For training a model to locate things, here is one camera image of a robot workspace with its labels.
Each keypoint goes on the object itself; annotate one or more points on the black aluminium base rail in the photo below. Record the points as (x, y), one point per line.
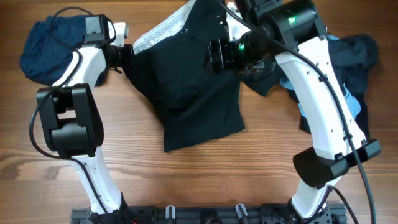
(266, 213)

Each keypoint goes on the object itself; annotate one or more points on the dark garment under pile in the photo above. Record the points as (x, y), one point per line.
(360, 55)

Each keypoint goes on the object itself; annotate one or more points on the black shorts with white lining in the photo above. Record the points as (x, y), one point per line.
(193, 105)

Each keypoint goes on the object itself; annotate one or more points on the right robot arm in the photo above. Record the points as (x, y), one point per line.
(294, 34)

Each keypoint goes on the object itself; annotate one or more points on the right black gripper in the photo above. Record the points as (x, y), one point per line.
(216, 53)

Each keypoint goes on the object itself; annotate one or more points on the light blue garment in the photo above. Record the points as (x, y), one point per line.
(353, 104)

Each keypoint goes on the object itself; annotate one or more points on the folded navy blue shorts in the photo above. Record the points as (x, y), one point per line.
(57, 47)

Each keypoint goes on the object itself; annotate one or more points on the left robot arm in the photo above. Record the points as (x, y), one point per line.
(71, 123)

